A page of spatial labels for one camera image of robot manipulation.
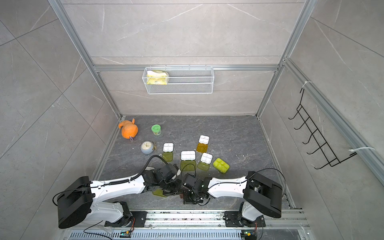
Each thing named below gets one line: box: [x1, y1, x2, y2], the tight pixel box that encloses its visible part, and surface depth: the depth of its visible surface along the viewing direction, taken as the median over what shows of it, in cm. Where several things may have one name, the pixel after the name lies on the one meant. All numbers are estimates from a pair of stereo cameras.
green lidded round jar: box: [151, 124, 162, 136], surface depth 109 cm
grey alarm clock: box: [140, 140, 157, 155], surface depth 99 cm
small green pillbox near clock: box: [162, 142, 175, 162], surface depth 100 cm
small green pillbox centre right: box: [197, 152, 213, 171], surface depth 95 cm
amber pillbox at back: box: [196, 134, 210, 154], surface depth 105 cm
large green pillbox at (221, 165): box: [213, 158, 230, 174], surface depth 94 cm
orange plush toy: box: [118, 118, 139, 139], surface depth 103 cm
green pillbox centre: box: [180, 150, 197, 172], surface depth 97 cm
